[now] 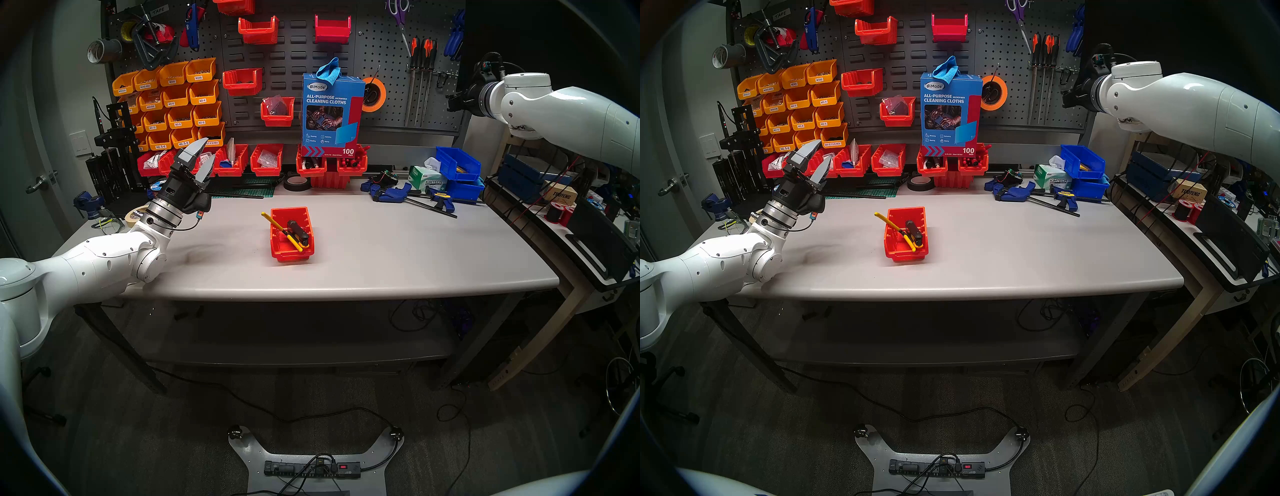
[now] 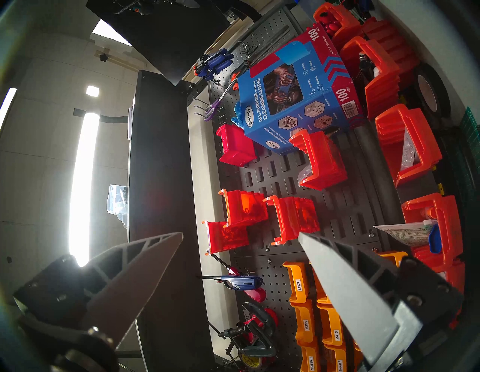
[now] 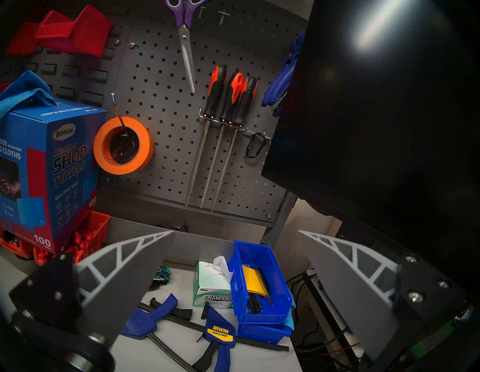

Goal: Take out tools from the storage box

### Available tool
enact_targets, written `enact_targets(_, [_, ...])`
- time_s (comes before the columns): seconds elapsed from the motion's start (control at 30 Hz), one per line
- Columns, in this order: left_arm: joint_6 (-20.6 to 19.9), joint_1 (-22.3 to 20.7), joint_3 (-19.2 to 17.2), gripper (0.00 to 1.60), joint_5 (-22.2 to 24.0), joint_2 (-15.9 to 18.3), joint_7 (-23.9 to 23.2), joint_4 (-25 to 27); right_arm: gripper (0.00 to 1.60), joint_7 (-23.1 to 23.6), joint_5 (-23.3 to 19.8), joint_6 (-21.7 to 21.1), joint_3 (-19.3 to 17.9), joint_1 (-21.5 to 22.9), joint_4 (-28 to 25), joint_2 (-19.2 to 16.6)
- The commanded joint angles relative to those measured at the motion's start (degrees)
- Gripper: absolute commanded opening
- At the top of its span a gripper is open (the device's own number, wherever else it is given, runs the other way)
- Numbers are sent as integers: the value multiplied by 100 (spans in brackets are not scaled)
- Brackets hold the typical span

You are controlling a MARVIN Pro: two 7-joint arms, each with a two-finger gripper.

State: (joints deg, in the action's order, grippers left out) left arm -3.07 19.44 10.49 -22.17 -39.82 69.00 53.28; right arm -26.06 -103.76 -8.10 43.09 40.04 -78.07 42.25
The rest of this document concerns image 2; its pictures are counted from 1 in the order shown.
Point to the black pegboard tool wall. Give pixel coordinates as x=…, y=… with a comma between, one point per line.
x=337, y=210

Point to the long ceiling light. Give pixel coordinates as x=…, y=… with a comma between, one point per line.
x=84, y=187

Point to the black overhead shelf panel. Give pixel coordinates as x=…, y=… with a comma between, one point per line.
x=165, y=225

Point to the blue cleaning cloths box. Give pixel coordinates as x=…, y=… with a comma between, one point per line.
x=300, y=93

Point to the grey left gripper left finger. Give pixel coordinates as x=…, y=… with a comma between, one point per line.
x=123, y=285

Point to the red bin with leaflet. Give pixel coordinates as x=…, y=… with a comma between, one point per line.
x=446, y=213

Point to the yellow bin labelled M3X8 BAD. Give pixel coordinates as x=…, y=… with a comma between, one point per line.
x=309, y=360

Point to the red tape dispenser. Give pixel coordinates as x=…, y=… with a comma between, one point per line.
x=272, y=317

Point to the yellow bin labelled M4-6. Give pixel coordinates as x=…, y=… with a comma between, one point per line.
x=330, y=326

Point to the yellow tape roll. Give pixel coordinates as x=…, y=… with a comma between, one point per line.
x=251, y=360

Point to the grey metal clamp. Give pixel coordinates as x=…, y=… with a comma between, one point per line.
x=258, y=337

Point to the green cutting mat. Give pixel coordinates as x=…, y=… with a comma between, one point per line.
x=473, y=127

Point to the blue microfiber cloth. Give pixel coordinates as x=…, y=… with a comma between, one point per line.
x=237, y=112

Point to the small round ceiling light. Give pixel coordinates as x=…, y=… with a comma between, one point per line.
x=92, y=91

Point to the yellow bin labelled M3X6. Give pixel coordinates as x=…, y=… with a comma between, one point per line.
x=298, y=281

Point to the crimson plastic wall bin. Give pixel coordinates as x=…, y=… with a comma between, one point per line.
x=236, y=144

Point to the clear plastic bag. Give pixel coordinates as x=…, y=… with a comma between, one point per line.
x=118, y=204

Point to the red wall bin with bag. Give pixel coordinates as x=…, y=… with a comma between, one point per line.
x=322, y=161

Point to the square ceiling light panel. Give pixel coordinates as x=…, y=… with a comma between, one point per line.
x=108, y=33

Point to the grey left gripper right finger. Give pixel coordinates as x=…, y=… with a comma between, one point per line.
x=348, y=296

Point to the black tape roll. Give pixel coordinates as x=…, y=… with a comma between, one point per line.
x=442, y=97

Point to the yellow bin labelled M4 HEX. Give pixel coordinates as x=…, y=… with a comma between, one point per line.
x=392, y=257

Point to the yellow bin labelled M3-4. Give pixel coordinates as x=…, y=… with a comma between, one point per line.
x=320, y=294

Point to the nested red bin stack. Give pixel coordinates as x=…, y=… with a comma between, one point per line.
x=397, y=45

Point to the black monitor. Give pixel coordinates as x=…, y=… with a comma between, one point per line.
x=161, y=33

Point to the yellow bin labelled M4X6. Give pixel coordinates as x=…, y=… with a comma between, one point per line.
x=335, y=360

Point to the red plastic wall bin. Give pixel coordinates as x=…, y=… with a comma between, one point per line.
x=245, y=208
x=296, y=217
x=225, y=238

